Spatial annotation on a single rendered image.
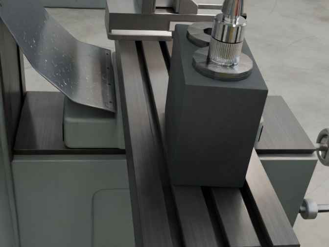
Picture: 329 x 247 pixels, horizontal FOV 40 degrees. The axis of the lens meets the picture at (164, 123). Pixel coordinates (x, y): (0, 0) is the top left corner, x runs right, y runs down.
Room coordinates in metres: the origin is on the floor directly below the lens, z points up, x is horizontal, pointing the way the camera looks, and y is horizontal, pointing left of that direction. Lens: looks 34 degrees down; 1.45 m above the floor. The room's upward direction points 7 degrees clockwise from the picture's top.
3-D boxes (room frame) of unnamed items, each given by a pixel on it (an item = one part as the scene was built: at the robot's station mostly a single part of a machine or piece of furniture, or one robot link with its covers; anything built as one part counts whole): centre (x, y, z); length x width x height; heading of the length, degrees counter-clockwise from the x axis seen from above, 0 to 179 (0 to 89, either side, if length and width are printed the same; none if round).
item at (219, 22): (0.62, -0.07, 1.22); 0.05 x 0.05 x 0.01
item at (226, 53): (0.62, -0.07, 1.19); 0.05 x 0.05 x 0.06
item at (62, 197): (1.04, -0.01, 0.46); 0.80 x 0.30 x 0.60; 102
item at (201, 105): (0.67, -0.07, 1.06); 0.22 x 0.12 x 0.20; 6
